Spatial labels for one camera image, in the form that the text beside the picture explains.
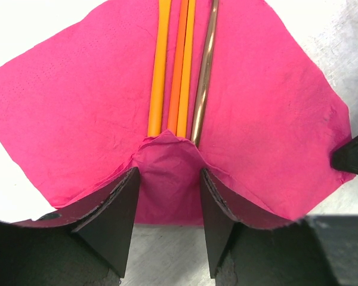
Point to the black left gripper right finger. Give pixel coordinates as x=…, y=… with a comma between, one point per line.
x=239, y=254

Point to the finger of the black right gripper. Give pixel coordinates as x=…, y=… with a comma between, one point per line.
x=346, y=157

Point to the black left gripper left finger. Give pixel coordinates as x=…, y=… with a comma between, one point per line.
x=85, y=243

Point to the pink paper napkin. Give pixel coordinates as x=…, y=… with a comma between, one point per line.
x=74, y=112

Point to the orange chopstick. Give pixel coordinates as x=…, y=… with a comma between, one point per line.
x=178, y=66
x=183, y=108

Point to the rose gold fork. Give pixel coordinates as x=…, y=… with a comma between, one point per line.
x=204, y=75

